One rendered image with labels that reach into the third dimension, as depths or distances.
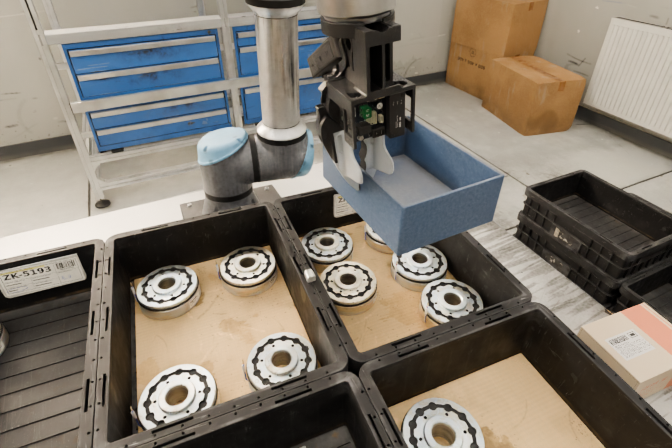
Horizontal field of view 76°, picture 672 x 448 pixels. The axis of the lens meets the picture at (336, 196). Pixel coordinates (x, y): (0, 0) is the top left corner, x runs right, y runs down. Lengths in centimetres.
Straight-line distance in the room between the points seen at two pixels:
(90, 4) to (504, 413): 308
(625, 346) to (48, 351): 96
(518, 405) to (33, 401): 69
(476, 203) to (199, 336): 48
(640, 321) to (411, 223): 61
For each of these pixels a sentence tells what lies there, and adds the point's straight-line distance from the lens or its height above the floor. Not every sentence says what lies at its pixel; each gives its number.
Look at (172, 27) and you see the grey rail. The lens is 241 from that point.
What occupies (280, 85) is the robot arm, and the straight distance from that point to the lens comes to 93.
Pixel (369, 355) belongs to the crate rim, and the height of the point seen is 93.
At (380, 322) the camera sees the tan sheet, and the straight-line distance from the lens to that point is 75.
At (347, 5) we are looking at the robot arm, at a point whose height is 134.
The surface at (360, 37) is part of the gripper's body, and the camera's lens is 40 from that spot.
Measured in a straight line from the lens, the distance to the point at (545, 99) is 343.
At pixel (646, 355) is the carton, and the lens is 94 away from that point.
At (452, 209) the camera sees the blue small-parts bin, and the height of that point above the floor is 112.
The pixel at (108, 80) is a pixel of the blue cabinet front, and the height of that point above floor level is 69.
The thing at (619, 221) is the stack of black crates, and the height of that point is 49.
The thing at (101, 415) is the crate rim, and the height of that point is 93.
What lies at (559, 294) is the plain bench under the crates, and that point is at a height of 70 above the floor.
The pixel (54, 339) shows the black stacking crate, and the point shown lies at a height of 83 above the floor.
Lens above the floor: 141
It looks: 34 degrees down
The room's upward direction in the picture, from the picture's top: straight up
